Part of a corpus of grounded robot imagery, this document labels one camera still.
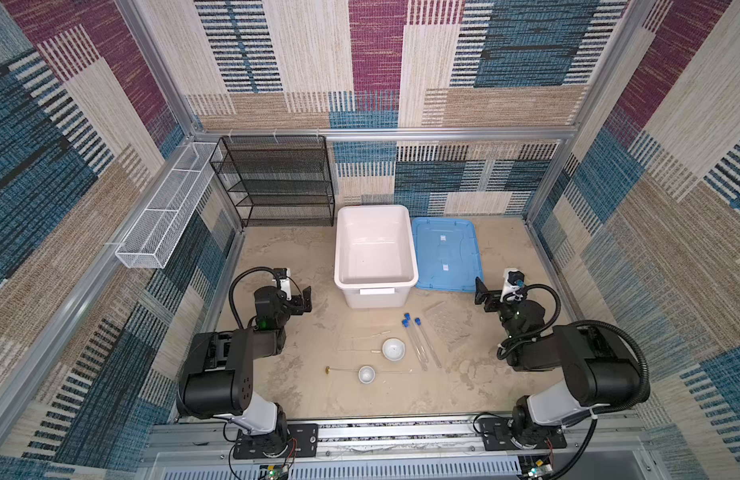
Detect blue capped test tube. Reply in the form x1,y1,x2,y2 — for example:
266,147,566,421
414,317,442,369
402,314,428,371

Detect white plastic storage bin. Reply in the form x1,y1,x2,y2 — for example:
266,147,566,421
334,205,419,309

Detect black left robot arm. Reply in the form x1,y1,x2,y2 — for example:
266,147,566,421
176,266,312,460

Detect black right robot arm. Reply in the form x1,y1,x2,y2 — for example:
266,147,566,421
473,269,650,450

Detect blue plastic bin lid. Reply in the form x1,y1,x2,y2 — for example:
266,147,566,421
412,217,484,293

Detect clear plastic pipette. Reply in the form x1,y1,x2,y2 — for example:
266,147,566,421
353,330,391,340

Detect small white porcelain dish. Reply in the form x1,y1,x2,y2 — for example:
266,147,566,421
358,365,376,385

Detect large white porcelain dish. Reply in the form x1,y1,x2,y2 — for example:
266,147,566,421
381,338,406,362

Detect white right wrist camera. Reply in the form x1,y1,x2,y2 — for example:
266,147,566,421
501,268,525,303

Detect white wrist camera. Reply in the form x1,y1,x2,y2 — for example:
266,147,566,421
274,268,293,300
501,268,525,303

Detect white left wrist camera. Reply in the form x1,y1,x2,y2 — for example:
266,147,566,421
274,268,293,300

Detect black wire mesh shelf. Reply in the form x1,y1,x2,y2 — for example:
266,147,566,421
210,135,336,228

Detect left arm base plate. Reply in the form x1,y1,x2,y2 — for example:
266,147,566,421
231,423,319,460

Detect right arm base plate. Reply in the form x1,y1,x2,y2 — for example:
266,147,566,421
472,416,567,452

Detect white wire mesh basket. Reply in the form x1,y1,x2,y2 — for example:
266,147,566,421
115,142,215,269

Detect aluminium mounting rail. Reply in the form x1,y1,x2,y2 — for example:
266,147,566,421
138,413,665,480

